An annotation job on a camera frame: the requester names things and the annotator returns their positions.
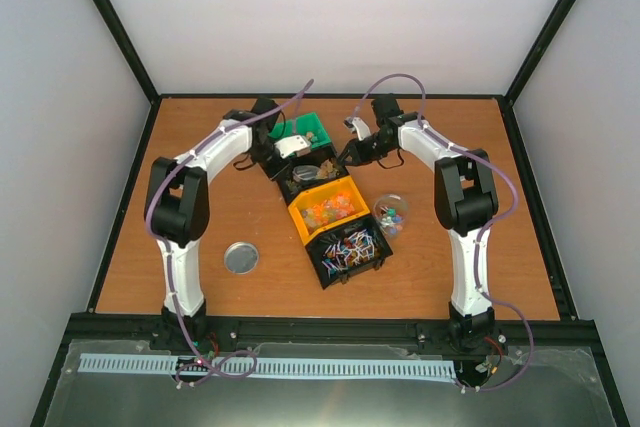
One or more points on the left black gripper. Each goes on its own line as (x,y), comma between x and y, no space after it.
(279,173)

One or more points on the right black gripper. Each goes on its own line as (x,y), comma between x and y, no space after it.
(355,156)

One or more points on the black popsicle candy bin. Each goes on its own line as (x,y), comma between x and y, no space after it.
(325,158)

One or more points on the metal scoop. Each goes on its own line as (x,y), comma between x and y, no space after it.
(305,173)

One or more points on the clear plastic jar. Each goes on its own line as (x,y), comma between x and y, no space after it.
(390,212)

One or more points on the round metal lid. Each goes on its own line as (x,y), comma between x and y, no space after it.
(241,257)

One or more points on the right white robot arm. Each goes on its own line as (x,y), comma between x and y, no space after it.
(465,201)

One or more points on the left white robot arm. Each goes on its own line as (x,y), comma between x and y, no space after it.
(177,210)

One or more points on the yellow star candy bin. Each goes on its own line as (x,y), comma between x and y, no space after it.
(317,210)

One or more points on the green candy bin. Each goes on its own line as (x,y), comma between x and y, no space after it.
(308,125)

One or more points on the black lollipop bin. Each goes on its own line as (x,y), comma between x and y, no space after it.
(347,250)

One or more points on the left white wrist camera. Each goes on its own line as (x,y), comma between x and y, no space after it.
(288,146)

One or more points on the light blue cable duct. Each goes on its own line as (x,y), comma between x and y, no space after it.
(272,368)

